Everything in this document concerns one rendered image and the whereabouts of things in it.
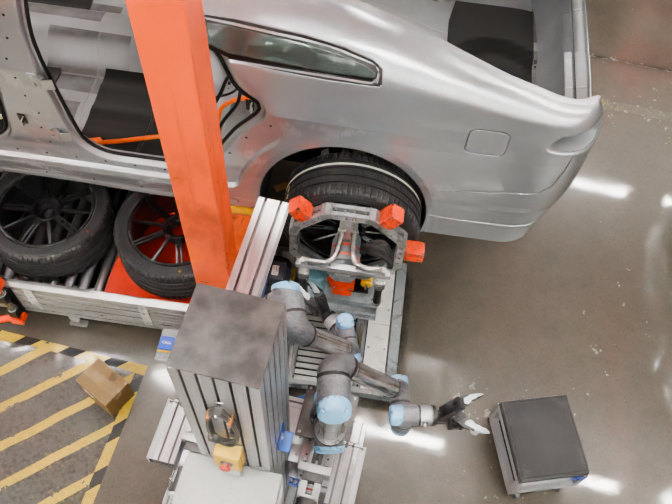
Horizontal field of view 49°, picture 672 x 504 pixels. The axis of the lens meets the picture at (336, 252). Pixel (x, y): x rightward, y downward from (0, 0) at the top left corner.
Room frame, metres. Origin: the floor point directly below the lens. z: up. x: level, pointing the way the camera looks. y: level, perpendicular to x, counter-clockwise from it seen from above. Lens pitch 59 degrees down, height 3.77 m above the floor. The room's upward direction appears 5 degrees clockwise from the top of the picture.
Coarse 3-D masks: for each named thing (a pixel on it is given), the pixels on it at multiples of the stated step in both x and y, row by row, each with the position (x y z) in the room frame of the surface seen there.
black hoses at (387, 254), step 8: (360, 232) 1.79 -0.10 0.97; (376, 240) 1.72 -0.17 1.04; (360, 248) 1.70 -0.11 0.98; (368, 248) 1.69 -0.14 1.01; (376, 248) 1.67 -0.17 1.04; (384, 248) 1.67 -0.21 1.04; (376, 256) 1.64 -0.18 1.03; (384, 256) 1.64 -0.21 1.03; (392, 256) 1.67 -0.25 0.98; (392, 264) 1.63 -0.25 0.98
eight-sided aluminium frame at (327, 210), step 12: (324, 204) 1.83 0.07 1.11; (336, 204) 1.83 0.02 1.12; (312, 216) 1.79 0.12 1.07; (324, 216) 1.78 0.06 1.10; (336, 216) 1.78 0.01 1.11; (348, 216) 1.77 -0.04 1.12; (360, 216) 1.78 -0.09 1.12; (372, 216) 1.78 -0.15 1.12; (300, 228) 1.79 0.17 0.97; (384, 228) 1.76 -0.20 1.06; (396, 228) 1.80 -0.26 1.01; (396, 240) 1.76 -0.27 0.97; (300, 252) 1.79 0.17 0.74; (312, 252) 1.83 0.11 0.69; (396, 252) 1.76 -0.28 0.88; (372, 264) 1.81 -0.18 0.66; (384, 264) 1.80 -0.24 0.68; (396, 264) 1.75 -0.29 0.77; (360, 276) 1.76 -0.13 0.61
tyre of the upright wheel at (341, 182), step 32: (320, 160) 2.06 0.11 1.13; (352, 160) 2.04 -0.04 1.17; (384, 160) 2.07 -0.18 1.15; (288, 192) 1.97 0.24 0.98; (320, 192) 1.87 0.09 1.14; (352, 192) 1.86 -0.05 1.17; (384, 192) 1.90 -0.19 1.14; (416, 192) 2.01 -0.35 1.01; (288, 224) 1.87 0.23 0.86; (416, 224) 1.86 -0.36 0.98
